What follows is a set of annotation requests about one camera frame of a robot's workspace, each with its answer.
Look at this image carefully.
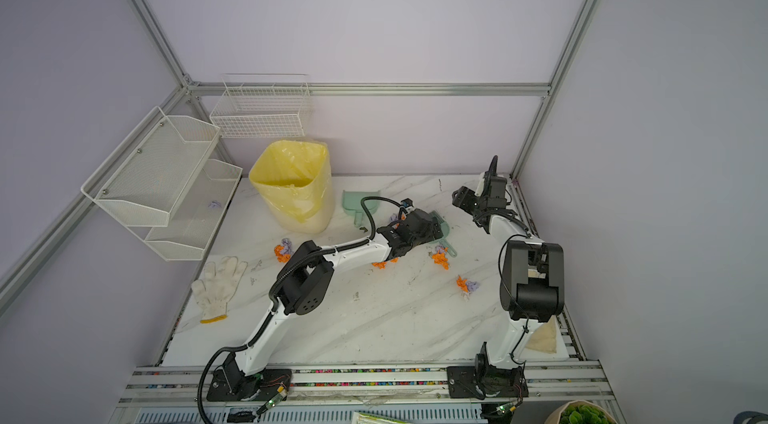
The beige cloth rag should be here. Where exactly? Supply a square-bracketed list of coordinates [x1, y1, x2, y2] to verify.
[525, 316, 559, 354]

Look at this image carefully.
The orange scraps centre cluster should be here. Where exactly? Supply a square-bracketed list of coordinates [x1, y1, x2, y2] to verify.
[372, 258, 399, 269]

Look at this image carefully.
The white wire basket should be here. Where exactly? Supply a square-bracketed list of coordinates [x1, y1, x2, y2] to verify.
[210, 74, 314, 139]

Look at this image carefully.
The orange paper scrap near bin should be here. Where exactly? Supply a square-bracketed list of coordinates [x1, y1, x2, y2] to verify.
[274, 244, 292, 263]

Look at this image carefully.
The cream trash bin yellow liner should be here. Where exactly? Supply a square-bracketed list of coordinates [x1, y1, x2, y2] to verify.
[249, 140, 335, 234]

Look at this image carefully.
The orange purple scraps front right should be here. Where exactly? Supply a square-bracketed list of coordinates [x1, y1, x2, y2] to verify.
[456, 275, 479, 296]

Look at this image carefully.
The green plant in pot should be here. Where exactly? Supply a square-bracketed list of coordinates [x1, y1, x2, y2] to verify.
[544, 400, 617, 424]

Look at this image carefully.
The aluminium front rail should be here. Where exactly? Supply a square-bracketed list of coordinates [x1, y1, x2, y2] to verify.
[109, 361, 625, 423]

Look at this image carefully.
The white cotton work glove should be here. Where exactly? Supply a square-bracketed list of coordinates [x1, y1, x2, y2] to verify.
[190, 256, 248, 324]

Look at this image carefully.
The orange purple scraps right cluster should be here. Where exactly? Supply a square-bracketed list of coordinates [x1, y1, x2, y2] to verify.
[429, 245, 450, 270]

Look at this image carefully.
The white mesh shelf lower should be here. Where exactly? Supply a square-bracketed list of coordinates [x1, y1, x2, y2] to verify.
[133, 159, 242, 261]

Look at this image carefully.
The white mesh shelf upper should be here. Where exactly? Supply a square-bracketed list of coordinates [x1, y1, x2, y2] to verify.
[81, 107, 221, 227]

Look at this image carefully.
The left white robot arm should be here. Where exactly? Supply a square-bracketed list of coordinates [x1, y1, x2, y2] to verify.
[222, 208, 444, 392]

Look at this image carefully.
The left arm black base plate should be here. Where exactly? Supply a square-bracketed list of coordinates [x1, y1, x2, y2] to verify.
[205, 353, 293, 403]

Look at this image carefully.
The purple paper scrap near bin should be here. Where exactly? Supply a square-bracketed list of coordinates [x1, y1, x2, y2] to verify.
[280, 238, 293, 255]

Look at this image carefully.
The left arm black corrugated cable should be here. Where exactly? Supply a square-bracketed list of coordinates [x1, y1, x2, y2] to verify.
[196, 195, 415, 424]

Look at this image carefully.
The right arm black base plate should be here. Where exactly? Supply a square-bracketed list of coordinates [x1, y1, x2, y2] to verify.
[446, 342, 529, 400]

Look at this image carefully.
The green hand brush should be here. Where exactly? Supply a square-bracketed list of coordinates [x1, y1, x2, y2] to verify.
[431, 211, 458, 257]

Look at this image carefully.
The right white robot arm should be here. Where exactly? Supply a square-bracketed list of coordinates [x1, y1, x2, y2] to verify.
[452, 169, 564, 369]

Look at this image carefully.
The white mesh shelf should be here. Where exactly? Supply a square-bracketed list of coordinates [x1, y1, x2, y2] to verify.
[133, 159, 242, 261]
[81, 107, 221, 227]

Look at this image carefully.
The green plastic dustpan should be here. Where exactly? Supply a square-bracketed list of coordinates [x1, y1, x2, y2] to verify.
[341, 190, 380, 228]

